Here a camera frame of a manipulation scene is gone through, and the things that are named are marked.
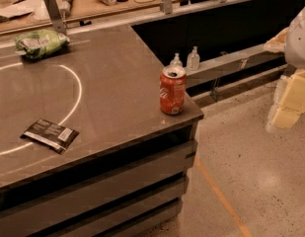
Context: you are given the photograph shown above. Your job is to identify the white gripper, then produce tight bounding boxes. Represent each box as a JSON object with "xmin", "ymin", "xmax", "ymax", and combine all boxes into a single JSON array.
[{"xmin": 264, "ymin": 7, "xmax": 305, "ymax": 128}]

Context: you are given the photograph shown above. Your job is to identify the red coke can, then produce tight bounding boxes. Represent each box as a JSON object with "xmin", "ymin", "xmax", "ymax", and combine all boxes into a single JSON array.
[{"xmin": 160, "ymin": 65, "xmax": 187, "ymax": 115}]

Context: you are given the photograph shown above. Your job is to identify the green jalapeno chip bag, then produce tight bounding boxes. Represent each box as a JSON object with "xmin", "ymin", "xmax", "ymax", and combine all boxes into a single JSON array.
[{"xmin": 15, "ymin": 30, "xmax": 70, "ymax": 60}]

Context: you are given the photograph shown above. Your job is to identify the clear sanitizer bottle right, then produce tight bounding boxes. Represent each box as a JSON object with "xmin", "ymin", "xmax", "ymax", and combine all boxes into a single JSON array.
[{"xmin": 187, "ymin": 46, "xmax": 200, "ymax": 70}]

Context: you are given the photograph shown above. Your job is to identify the clear sanitizer bottle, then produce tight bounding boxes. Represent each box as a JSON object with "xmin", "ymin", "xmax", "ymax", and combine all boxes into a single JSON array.
[
  {"xmin": 187, "ymin": 46, "xmax": 200, "ymax": 70},
  {"xmin": 170, "ymin": 52, "xmax": 183, "ymax": 66}
]

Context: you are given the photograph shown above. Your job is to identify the clear sanitizer bottle left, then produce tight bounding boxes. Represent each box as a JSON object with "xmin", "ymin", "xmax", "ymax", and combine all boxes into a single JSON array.
[{"xmin": 170, "ymin": 52, "xmax": 183, "ymax": 66}]

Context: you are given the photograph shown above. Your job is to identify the grey drawer cabinet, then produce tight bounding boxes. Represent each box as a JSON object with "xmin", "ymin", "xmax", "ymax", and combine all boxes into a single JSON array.
[{"xmin": 0, "ymin": 124, "xmax": 196, "ymax": 237}]

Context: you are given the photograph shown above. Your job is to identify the caulk tube on desk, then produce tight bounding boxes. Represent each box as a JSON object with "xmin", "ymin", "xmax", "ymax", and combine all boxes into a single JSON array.
[{"xmin": 59, "ymin": 0, "xmax": 73, "ymax": 17}]

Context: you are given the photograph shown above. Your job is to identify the black snack packet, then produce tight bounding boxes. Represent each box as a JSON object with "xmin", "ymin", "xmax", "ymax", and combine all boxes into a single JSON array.
[{"xmin": 21, "ymin": 118, "xmax": 79, "ymax": 154}]

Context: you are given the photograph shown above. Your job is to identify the white paper sheets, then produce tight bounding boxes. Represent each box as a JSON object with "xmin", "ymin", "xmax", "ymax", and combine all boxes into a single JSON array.
[{"xmin": 0, "ymin": 0, "xmax": 49, "ymax": 20}]

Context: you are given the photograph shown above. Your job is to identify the grey metal bracket post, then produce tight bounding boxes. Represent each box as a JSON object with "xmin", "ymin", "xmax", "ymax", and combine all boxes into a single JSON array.
[{"xmin": 43, "ymin": 0, "xmax": 66, "ymax": 35}]

